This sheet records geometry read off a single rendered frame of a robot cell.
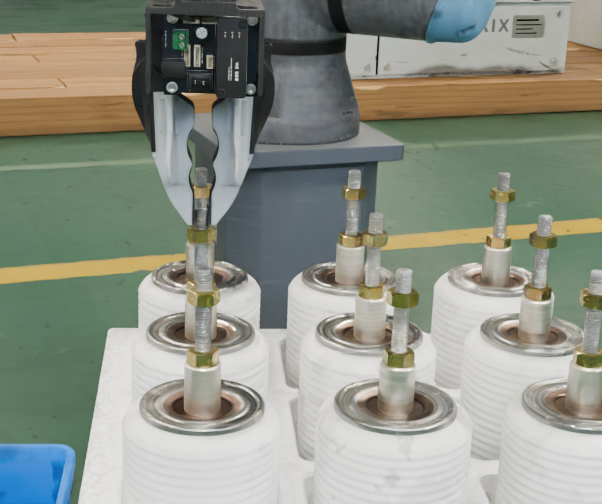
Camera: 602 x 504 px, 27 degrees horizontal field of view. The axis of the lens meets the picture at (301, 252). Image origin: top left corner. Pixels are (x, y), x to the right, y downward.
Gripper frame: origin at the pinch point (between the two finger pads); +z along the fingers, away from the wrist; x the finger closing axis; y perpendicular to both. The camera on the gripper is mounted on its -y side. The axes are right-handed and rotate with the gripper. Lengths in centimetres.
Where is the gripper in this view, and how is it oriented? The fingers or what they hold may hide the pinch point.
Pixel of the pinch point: (201, 202)
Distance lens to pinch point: 83.9
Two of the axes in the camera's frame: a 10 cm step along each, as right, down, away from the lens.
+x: 10.0, 0.1, 0.9
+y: 0.8, 3.1, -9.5
